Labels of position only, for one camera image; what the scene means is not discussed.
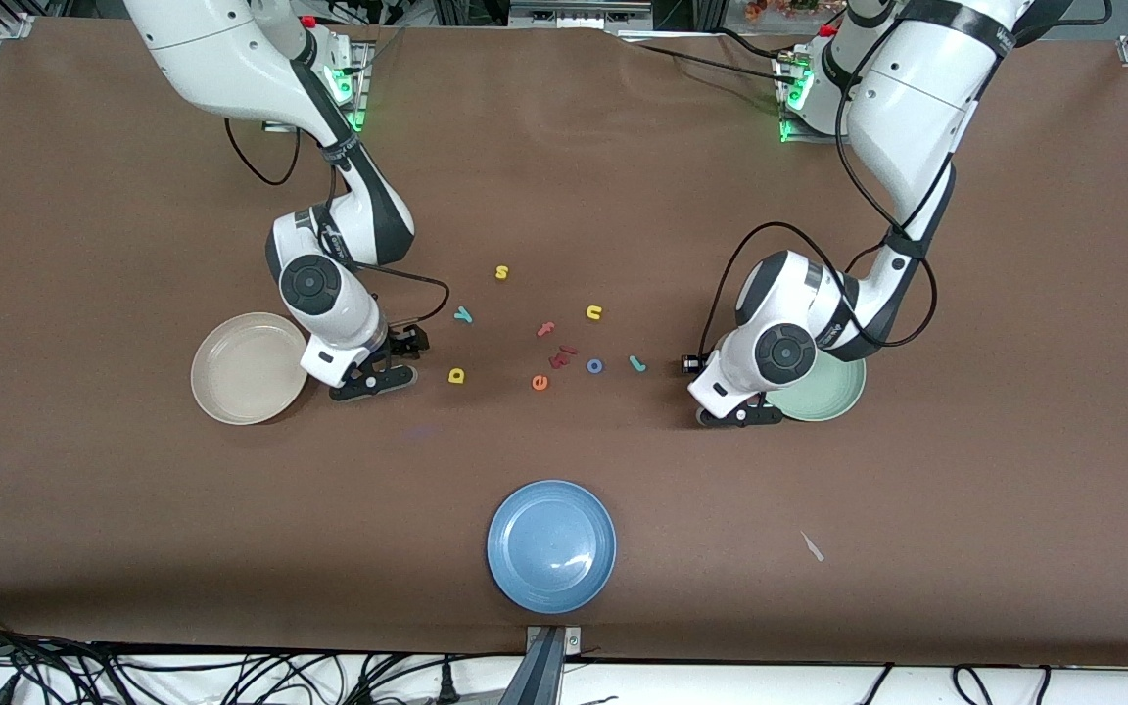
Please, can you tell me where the dark grey mount pole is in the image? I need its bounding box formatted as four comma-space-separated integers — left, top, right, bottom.
499, 627, 566, 705

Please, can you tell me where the green plate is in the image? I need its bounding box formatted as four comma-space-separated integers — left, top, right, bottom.
768, 351, 867, 423

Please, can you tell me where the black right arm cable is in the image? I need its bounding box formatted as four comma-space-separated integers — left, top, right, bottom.
223, 116, 451, 344

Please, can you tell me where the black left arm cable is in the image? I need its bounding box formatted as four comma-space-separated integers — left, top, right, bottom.
699, 39, 940, 366

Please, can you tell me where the brown table cover sheet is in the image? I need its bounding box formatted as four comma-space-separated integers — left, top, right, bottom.
0, 17, 1128, 669

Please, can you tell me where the beige brown plate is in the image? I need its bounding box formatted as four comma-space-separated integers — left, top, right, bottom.
190, 312, 311, 426

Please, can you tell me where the left arm silver base plate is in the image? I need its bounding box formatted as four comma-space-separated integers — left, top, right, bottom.
777, 54, 854, 147

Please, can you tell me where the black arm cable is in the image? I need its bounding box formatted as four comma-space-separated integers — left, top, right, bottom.
223, 116, 451, 344
699, 39, 940, 366

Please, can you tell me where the orange brown decor object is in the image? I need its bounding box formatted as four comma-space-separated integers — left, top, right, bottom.
744, 0, 825, 23

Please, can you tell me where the blue plate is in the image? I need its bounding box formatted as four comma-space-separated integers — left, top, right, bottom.
486, 479, 617, 616

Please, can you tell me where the silver metal box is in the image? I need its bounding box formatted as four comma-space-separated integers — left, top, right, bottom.
509, 0, 654, 26

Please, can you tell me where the silver metal bracket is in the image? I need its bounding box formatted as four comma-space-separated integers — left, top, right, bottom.
524, 625, 584, 655

